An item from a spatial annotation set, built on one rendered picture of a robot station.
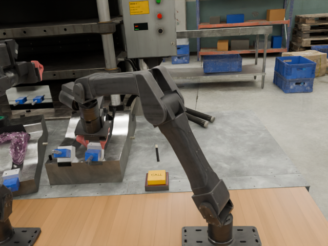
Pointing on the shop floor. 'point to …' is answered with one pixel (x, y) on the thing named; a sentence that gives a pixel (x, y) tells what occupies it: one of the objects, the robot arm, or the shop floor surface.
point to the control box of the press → (149, 30)
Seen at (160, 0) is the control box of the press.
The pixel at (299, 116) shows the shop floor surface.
